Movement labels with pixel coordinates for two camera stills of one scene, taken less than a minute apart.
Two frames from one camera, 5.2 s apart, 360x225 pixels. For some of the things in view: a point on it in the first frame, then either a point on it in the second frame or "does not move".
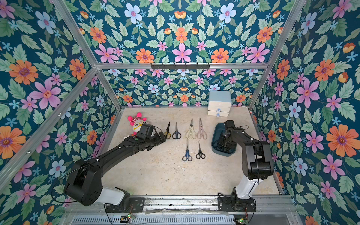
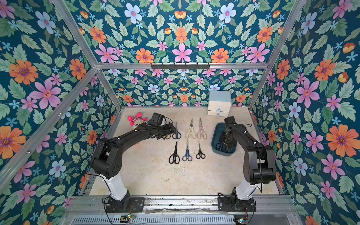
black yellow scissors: x=167 y=133 does not move
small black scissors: x=200 y=154 does not move
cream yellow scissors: x=191 y=133 does not move
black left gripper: x=158 y=140 -> x=168 y=131
